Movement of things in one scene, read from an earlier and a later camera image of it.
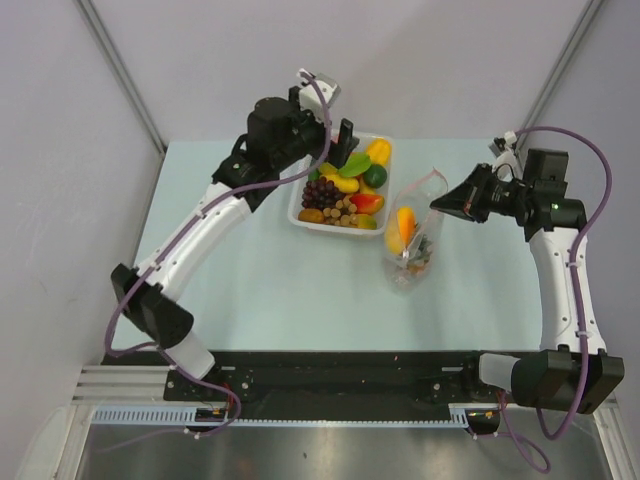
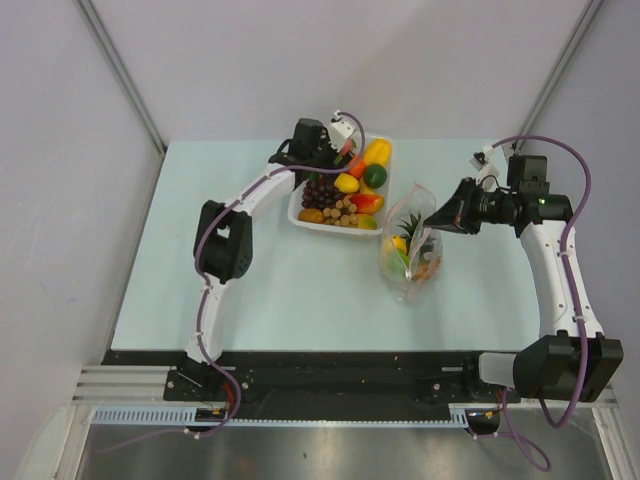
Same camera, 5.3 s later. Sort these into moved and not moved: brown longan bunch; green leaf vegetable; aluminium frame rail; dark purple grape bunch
Moved: green leaf vegetable
Not moved: dark purple grape bunch; brown longan bunch; aluminium frame rail
